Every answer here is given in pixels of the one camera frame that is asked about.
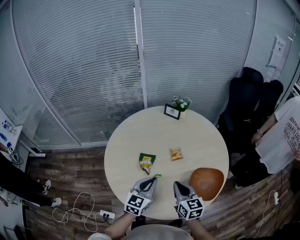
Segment white paper notice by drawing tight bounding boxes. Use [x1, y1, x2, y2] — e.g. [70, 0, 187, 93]
[267, 35, 287, 69]

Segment green snack packet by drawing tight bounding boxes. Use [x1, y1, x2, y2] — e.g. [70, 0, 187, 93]
[139, 152, 157, 176]

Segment person's left forearm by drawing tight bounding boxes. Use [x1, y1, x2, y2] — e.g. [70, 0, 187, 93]
[103, 212, 137, 240]

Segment person's grey shirt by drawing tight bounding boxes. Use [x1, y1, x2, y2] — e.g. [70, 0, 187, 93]
[88, 224, 195, 240]

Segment black picture frame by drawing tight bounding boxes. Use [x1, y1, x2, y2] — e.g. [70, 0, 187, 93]
[164, 103, 181, 120]

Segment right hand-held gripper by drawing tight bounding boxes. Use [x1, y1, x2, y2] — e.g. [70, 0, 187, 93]
[173, 181, 205, 221]

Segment brown wooden bowl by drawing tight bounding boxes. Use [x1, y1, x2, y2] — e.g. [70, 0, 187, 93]
[189, 167, 225, 202]

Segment orange snack packet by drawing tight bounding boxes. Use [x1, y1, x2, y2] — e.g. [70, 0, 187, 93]
[170, 147, 185, 161]

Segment white power strip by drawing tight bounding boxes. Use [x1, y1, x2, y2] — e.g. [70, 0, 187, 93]
[99, 210, 116, 219]

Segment potted plant with white flowers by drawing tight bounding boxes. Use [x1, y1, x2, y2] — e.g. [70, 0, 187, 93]
[172, 96, 192, 119]

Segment white side desk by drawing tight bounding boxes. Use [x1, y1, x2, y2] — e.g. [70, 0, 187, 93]
[0, 105, 46, 158]

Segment black office chair with headrest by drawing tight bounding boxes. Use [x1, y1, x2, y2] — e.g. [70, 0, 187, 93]
[217, 67, 265, 165]

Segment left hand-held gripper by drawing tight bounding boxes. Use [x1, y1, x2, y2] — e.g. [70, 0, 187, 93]
[124, 176, 158, 217]

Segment person's dark trousers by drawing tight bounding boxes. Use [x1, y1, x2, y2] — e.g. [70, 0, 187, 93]
[130, 215, 183, 232]

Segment person's right forearm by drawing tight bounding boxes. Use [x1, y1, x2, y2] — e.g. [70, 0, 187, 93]
[187, 217, 217, 240]

